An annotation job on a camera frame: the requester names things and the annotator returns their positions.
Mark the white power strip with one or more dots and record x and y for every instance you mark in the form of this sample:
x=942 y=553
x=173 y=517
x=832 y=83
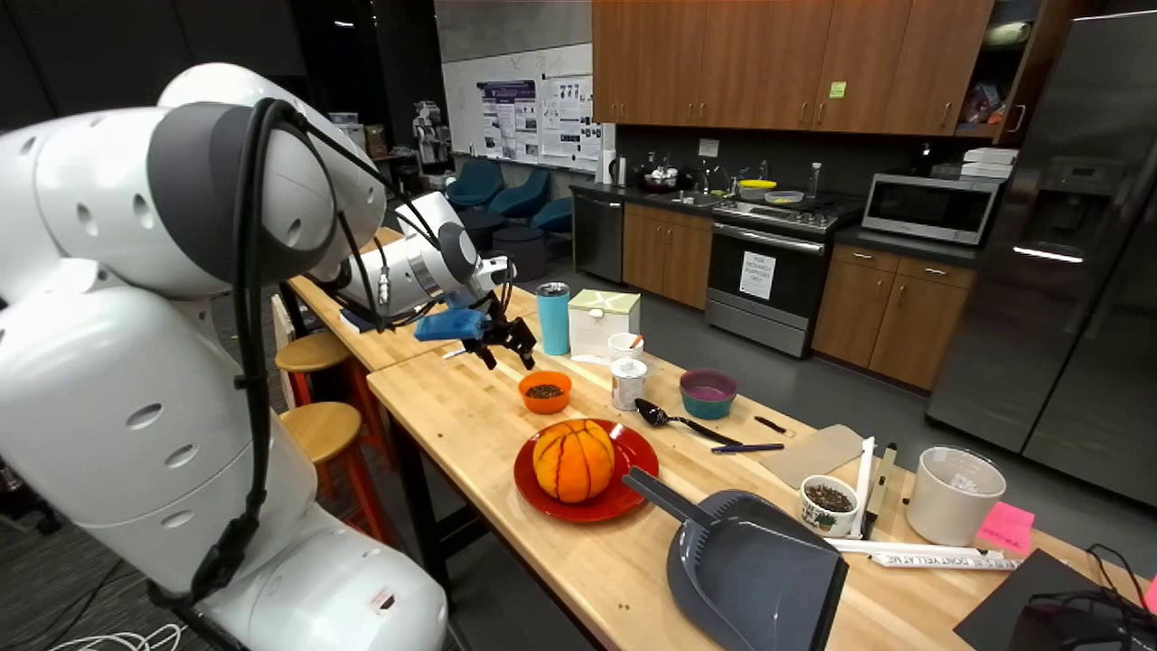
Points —
x=942 y=558

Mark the clear plastic sheet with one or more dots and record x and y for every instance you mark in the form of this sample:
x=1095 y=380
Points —
x=815 y=457

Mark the blue wrist camera box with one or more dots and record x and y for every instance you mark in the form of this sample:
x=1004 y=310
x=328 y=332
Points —
x=449 y=322

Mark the large white cup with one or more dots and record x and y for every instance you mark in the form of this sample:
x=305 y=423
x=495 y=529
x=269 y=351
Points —
x=954 y=501

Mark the orange pumpkin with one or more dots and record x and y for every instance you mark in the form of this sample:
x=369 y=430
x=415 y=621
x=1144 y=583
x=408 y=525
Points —
x=573 y=462

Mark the pink sticky note pad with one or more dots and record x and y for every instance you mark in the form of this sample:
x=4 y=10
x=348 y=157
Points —
x=1006 y=529

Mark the white printed mug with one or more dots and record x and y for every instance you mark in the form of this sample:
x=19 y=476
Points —
x=628 y=385

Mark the grey dustpan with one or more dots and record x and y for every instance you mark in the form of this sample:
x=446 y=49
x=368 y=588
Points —
x=762 y=580

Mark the short black marker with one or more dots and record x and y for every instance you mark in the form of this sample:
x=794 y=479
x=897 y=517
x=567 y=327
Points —
x=773 y=426

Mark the open cabinet shelf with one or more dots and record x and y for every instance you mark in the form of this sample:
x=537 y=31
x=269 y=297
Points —
x=1006 y=73

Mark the orange bowl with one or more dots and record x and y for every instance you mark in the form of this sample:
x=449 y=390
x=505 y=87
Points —
x=543 y=400

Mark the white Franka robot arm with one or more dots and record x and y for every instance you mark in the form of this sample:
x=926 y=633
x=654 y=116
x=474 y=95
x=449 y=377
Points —
x=122 y=400

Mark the silver microwave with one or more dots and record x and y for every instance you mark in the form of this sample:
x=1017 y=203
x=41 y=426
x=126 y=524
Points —
x=925 y=209

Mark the white wall poster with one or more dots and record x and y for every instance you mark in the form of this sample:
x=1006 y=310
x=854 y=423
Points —
x=528 y=113

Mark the folded white towels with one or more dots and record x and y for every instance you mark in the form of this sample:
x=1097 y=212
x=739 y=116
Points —
x=989 y=165

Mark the blue lounge chairs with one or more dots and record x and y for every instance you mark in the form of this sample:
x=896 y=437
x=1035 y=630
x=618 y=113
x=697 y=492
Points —
x=512 y=193

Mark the teal tumbler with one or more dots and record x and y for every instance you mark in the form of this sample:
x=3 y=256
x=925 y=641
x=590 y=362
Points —
x=556 y=321

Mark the green sticky note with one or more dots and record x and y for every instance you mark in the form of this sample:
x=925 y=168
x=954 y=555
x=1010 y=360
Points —
x=836 y=91

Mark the stainless steel oven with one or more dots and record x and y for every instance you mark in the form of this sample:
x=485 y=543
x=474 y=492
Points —
x=765 y=284

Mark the wooden base cabinet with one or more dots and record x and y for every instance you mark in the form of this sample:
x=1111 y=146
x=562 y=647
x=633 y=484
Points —
x=666 y=256
x=891 y=314

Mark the black dishwasher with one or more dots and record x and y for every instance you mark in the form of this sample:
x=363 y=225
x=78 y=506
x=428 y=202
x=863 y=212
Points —
x=599 y=242

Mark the stainless steel refrigerator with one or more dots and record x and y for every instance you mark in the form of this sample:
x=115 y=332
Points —
x=1072 y=267

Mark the round wooden stool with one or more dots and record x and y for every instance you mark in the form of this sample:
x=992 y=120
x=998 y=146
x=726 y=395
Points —
x=321 y=430
x=311 y=351

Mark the red plate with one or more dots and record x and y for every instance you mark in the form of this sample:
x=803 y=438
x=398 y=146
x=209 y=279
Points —
x=618 y=501

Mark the long black marker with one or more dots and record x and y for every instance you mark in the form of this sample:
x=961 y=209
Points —
x=747 y=447

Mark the metal kettle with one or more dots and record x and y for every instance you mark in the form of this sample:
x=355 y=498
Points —
x=659 y=175

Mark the yellow bowl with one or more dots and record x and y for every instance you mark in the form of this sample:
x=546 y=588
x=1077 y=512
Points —
x=757 y=186

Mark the small white bean bowl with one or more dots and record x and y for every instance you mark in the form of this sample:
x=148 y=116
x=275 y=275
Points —
x=831 y=506

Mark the purple teal bowl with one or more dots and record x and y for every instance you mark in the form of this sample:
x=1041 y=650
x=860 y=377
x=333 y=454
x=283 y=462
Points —
x=708 y=395

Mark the wooden wall cabinets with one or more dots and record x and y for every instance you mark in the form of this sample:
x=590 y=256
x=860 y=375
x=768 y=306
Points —
x=747 y=58

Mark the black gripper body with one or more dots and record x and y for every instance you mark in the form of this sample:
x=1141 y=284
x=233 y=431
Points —
x=502 y=318

